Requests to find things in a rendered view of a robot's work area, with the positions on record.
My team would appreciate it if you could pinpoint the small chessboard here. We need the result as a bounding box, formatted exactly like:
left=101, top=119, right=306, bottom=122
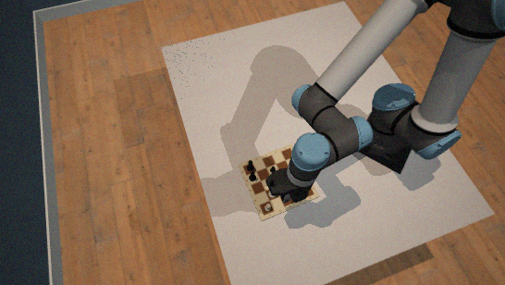
left=238, top=144, right=320, bottom=221

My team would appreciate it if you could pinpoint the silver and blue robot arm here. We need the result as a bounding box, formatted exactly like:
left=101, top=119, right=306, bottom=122
left=289, top=0, right=505, bottom=181

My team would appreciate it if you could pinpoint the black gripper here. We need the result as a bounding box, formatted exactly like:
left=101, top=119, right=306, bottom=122
left=265, top=166, right=317, bottom=204

